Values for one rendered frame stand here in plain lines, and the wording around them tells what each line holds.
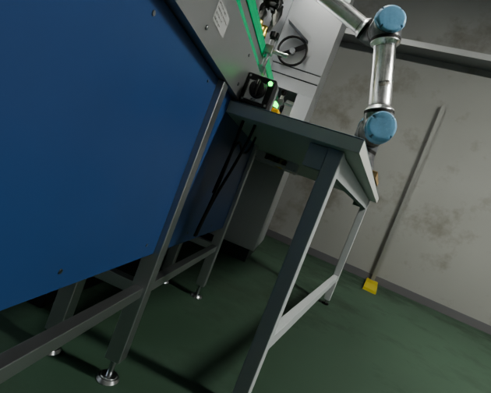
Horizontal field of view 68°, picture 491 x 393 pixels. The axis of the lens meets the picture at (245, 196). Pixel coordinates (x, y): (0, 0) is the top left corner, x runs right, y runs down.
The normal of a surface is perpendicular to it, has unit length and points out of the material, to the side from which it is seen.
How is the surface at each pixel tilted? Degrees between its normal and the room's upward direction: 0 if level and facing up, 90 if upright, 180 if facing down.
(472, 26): 90
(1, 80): 90
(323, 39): 90
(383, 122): 95
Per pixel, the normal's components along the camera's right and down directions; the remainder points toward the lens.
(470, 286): -0.36, -0.09
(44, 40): 0.92, 0.36
